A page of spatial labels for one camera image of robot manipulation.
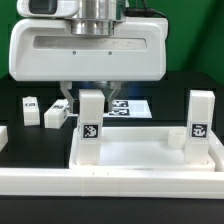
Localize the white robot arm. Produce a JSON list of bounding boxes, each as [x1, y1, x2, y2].
[[9, 0, 169, 105]]

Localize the white desk top tray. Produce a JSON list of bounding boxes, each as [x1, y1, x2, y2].
[[69, 127, 215, 172]]

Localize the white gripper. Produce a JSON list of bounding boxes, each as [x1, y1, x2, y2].
[[9, 17, 168, 114]]

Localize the white U-shaped marker base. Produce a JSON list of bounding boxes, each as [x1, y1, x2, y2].
[[44, 99, 152, 129]]

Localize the white L-shaped obstacle fence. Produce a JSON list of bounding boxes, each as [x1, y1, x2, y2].
[[0, 135, 224, 199]]

